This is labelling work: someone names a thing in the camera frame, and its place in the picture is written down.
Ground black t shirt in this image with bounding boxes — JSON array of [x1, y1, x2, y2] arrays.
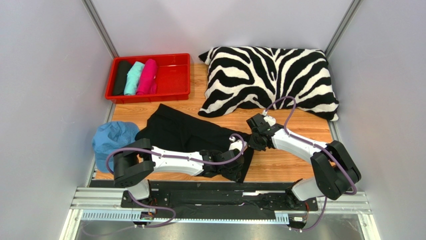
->
[[134, 103, 255, 183]]

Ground blue bucket hat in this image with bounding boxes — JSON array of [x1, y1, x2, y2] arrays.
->
[[92, 121, 140, 173]]

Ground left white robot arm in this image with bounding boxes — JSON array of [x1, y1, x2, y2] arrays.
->
[[105, 133, 248, 200]]

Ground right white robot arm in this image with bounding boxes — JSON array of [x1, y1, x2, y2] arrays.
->
[[246, 113, 362, 201]]

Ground zebra print pillow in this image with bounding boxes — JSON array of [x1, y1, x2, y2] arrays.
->
[[198, 46, 339, 122]]

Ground red plastic bin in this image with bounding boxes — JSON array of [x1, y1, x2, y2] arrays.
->
[[104, 53, 191, 104]]

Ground rolled pink shirt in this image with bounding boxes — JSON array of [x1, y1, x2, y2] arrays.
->
[[136, 59, 158, 96]]

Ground rolled teal shirt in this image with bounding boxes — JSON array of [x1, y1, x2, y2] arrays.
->
[[123, 61, 145, 96]]

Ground rolled black shirt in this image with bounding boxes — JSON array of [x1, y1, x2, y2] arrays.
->
[[112, 60, 133, 96]]

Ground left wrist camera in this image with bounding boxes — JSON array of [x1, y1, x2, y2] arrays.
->
[[228, 140, 247, 152]]

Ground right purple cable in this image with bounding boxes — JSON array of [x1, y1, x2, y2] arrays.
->
[[262, 95, 358, 233]]

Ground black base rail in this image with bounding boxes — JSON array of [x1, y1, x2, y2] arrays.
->
[[119, 179, 320, 225]]

